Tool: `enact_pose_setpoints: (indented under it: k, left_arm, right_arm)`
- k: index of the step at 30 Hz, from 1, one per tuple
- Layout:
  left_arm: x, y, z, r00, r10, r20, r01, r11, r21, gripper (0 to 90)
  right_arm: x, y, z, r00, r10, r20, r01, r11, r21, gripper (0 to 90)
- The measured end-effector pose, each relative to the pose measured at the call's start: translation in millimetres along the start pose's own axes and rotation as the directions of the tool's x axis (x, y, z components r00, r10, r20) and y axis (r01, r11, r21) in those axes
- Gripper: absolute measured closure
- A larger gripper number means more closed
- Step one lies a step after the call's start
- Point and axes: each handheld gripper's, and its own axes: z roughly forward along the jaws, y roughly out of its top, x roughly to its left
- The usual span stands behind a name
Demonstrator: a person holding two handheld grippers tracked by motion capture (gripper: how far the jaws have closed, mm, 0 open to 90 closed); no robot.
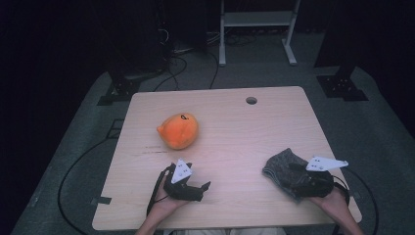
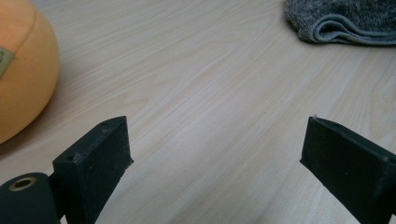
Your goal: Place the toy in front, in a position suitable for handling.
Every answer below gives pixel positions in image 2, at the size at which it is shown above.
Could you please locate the orange round plush toy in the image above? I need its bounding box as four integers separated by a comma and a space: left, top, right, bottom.
0, 0, 61, 146

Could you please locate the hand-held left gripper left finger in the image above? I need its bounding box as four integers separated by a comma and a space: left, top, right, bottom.
49, 116, 134, 224

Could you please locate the grey towel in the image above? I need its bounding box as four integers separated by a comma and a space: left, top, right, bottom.
283, 0, 396, 47

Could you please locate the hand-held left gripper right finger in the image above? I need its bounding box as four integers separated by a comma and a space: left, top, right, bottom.
299, 116, 396, 224

